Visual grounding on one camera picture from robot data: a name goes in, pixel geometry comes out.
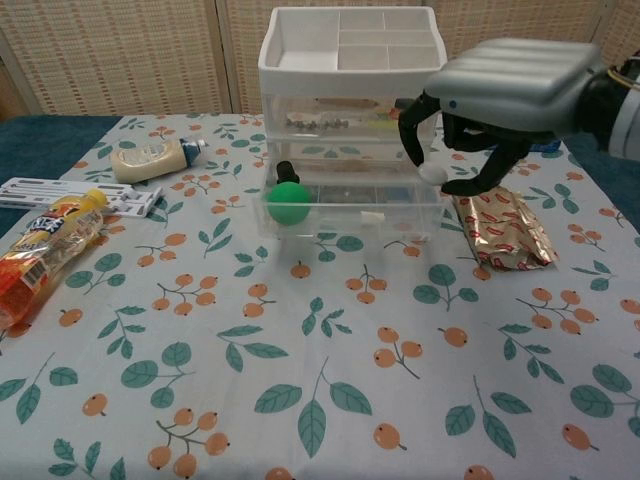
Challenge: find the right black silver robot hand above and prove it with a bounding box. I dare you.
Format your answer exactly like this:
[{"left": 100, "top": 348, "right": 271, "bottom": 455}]
[{"left": 397, "top": 39, "right": 609, "bottom": 196}]

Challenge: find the small white round piece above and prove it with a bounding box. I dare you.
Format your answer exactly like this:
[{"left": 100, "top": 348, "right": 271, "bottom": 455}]
[{"left": 418, "top": 162, "right": 448, "bottom": 186}]

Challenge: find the clear plastic drawer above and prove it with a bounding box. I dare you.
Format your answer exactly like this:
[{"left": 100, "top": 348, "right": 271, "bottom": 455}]
[{"left": 253, "top": 172, "right": 445, "bottom": 239}]

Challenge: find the clear drawer with stationery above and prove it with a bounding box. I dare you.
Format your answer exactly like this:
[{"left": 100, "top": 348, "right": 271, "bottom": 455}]
[{"left": 264, "top": 92, "right": 432, "bottom": 138}]

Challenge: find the green ball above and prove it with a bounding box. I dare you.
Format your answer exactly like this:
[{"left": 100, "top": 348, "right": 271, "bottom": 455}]
[{"left": 266, "top": 181, "right": 312, "bottom": 227}]

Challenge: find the gold foil snack pack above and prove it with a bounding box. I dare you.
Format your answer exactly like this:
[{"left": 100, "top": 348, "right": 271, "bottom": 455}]
[{"left": 451, "top": 183, "right": 559, "bottom": 273}]

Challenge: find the wooden stick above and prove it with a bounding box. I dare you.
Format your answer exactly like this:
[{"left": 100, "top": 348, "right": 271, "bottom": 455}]
[{"left": 317, "top": 97, "right": 380, "bottom": 109}]

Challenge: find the floral tablecloth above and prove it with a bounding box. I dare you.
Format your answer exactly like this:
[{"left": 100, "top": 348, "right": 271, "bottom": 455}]
[{"left": 0, "top": 113, "right": 640, "bottom": 480}]

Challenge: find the mayonnaise squeeze bottle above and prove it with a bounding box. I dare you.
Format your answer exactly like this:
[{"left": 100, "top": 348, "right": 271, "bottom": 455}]
[{"left": 109, "top": 135, "right": 209, "bottom": 184}]

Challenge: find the white toothbrush pack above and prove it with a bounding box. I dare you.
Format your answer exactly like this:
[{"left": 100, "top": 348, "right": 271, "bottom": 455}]
[
  {"left": 8, "top": 175, "right": 164, "bottom": 202},
  {"left": 0, "top": 188, "right": 152, "bottom": 220}
]

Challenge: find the orange drink bottle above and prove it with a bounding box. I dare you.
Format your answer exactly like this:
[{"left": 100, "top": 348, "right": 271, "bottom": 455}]
[{"left": 0, "top": 188, "right": 109, "bottom": 331}]

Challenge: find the white plastic drawer organizer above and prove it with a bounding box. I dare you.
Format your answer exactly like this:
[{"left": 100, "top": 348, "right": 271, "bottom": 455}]
[{"left": 257, "top": 5, "right": 446, "bottom": 211}]

